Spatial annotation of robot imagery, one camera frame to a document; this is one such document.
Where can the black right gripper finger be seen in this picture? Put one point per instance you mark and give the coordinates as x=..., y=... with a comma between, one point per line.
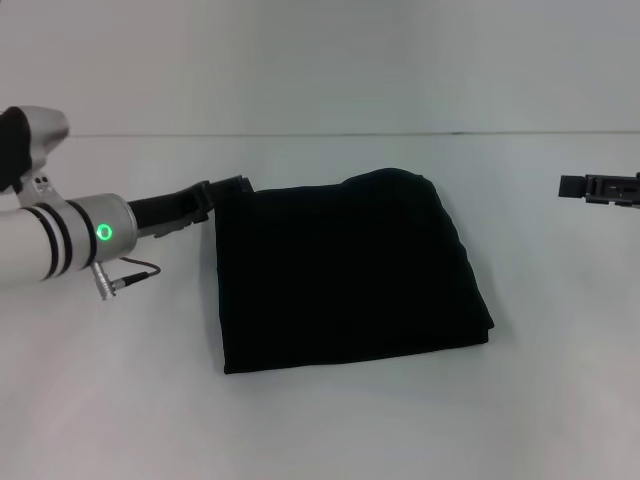
x=595, y=189

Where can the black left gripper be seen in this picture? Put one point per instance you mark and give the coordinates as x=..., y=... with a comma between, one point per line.
x=160, y=212

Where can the black t-shirt with FREE print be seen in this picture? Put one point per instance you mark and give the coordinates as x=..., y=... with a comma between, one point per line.
x=350, y=275

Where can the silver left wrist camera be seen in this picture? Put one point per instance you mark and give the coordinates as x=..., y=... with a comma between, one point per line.
x=25, y=150

